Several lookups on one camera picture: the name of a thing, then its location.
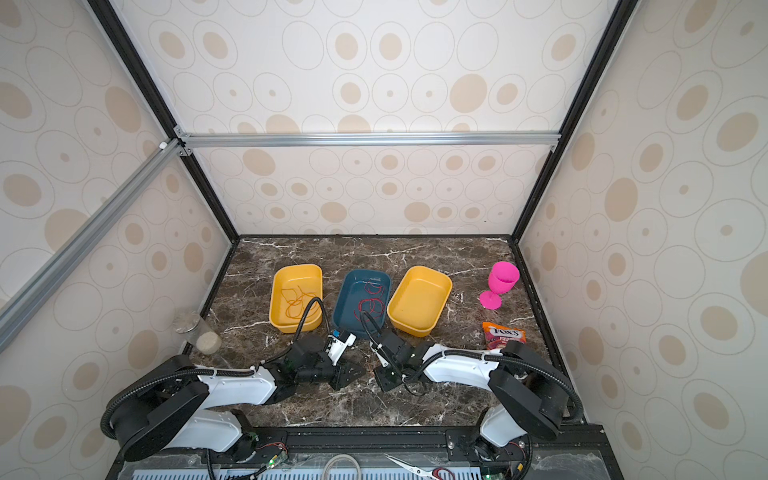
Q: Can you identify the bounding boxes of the red cable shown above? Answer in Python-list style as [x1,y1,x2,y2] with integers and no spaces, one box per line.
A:
[353,280,386,322]

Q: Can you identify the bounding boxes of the orange cable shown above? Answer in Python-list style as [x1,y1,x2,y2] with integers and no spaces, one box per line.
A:
[281,284,313,320]

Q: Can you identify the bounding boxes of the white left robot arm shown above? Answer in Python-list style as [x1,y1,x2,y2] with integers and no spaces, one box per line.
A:
[100,332,366,462]

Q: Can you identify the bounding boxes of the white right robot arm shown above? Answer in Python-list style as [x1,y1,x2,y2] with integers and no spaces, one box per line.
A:
[367,328,584,448]

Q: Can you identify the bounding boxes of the right yellow plastic bin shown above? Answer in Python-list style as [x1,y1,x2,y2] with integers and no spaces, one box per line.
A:
[387,266,453,338]

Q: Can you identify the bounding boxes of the yellow plastic bin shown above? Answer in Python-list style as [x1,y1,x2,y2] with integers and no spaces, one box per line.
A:
[387,266,453,338]
[269,264,323,334]

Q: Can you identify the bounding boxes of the left yellow plastic bin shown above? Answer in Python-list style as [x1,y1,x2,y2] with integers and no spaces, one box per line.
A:
[269,264,323,334]

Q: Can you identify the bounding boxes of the teal plastic bin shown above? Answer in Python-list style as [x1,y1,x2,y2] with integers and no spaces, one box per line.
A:
[332,269,391,339]

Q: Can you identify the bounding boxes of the orange candy bag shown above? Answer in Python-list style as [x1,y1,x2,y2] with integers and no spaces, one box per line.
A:
[482,322,526,350]

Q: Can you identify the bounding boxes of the clear jar with powder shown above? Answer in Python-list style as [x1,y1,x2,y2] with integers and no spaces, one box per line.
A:
[172,310,222,355]

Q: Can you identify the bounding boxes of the pink plastic goblet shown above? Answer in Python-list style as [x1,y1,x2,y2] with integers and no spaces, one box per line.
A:
[479,261,520,310]

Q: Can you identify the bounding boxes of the horizontal aluminium bar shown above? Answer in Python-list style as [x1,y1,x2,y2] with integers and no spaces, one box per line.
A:
[181,131,560,148]

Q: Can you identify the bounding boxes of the diagonal aluminium bar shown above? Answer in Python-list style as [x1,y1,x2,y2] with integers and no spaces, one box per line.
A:
[1,139,182,350]

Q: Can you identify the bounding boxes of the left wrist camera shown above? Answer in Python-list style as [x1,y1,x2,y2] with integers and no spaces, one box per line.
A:
[325,330,356,366]

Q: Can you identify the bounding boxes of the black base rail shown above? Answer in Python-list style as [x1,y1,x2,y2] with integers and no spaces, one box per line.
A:
[107,425,622,479]

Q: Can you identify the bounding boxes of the white looped cable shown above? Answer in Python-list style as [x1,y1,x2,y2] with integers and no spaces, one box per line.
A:
[321,453,362,480]

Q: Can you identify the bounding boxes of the scissors with red handle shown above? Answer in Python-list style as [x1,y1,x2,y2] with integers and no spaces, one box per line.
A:
[384,454,456,480]

